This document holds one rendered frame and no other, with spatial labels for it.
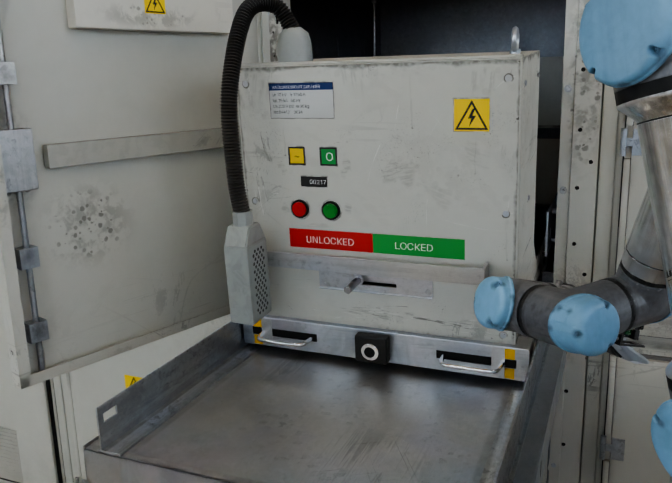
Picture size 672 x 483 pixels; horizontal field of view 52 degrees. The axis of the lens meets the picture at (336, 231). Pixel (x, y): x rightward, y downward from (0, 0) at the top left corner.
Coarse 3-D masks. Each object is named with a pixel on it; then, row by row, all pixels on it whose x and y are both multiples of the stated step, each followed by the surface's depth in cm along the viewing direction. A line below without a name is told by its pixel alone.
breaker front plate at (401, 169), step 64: (384, 64) 109; (448, 64) 105; (512, 64) 102; (256, 128) 121; (320, 128) 116; (384, 128) 112; (448, 128) 108; (512, 128) 104; (256, 192) 125; (320, 192) 120; (384, 192) 115; (448, 192) 111; (512, 192) 107; (384, 256) 118; (512, 256) 110; (320, 320) 127; (384, 320) 122; (448, 320) 117
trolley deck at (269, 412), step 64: (256, 384) 118; (320, 384) 118; (384, 384) 117; (448, 384) 116; (512, 384) 116; (192, 448) 98; (256, 448) 98; (320, 448) 98; (384, 448) 97; (448, 448) 97
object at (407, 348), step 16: (272, 320) 130; (288, 320) 128; (304, 320) 128; (288, 336) 129; (304, 336) 128; (320, 336) 127; (336, 336) 125; (352, 336) 124; (400, 336) 120; (416, 336) 119; (432, 336) 118; (320, 352) 128; (336, 352) 126; (352, 352) 125; (400, 352) 121; (416, 352) 120; (432, 352) 119; (448, 352) 118; (464, 352) 116; (480, 352) 115; (528, 352) 112; (432, 368) 120; (448, 368) 118; (512, 368) 114; (528, 368) 113
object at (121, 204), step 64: (0, 0) 107; (64, 0) 115; (128, 0) 121; (192, 0) 131; (0, 64) 106; (64, 64) 116; (128, 64) 126; (192, 64) 137; (0, 128) 110; (64, 128) 118; (128, 128) 127; (192, 128) 139; (0, 192) 108; (64, 192) 119; (128, 192) 129; (192, 192) 141; (0, 256) 110; (64, 256) 121; (128, 256) 131; (192, 256) 143; (64, 320) 122; (128, 320) 133; (192, 320) 141
